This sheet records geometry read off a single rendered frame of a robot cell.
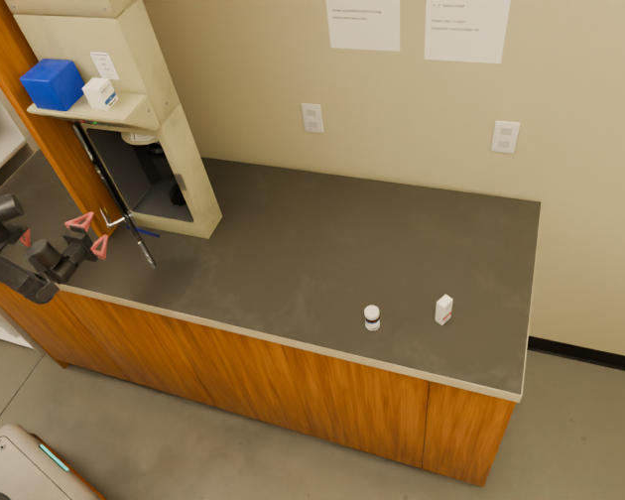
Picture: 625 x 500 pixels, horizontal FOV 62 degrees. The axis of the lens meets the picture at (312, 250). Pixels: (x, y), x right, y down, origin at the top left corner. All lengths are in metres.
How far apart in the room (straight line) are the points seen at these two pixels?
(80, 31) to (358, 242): 0.97
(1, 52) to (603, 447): 2.46
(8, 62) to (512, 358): 1.54
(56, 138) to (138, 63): 0.44
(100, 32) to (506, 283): 1.27
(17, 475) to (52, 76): 1.57
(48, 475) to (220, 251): 1.14
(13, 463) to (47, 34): 1.65
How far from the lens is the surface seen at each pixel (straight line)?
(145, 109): 1.48
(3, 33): 1.67
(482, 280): 1.62
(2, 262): 1.51
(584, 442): 2.49
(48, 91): 1.53
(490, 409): 1.61
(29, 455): 2.49
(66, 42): 1.55
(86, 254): 1.59
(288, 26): 1.71
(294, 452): 2.38
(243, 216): 1.86
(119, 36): 1.43
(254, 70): 1.84
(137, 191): 1.94
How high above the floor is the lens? 2.22
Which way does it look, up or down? 49 degrees down
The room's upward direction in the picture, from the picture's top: 11 degrees counter-clockwise
